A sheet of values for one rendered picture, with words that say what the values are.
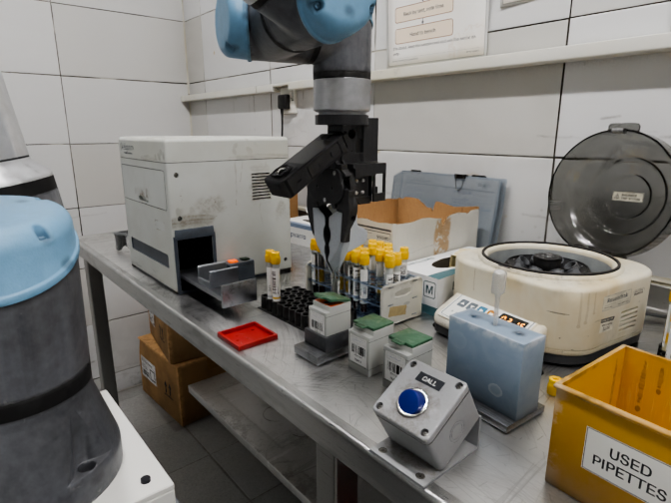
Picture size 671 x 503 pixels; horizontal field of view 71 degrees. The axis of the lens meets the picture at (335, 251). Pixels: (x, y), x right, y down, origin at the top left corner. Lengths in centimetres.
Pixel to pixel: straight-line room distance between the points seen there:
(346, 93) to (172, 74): 180
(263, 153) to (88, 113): 132
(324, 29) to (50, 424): 39
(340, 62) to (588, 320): 46
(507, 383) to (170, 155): 68
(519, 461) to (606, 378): 12
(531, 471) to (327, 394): 24
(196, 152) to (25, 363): 62
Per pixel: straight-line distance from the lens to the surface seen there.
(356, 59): 62
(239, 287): 83
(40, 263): 40
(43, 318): 40
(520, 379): 55
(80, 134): 224
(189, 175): 95
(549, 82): 109
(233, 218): 100
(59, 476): 44
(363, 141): 65
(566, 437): 49
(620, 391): 59
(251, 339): 75
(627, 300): 78
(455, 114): 120
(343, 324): 68
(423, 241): 95
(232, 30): 57
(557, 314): 70
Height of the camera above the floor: 119
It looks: 14 degrees down
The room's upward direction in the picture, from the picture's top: straight up
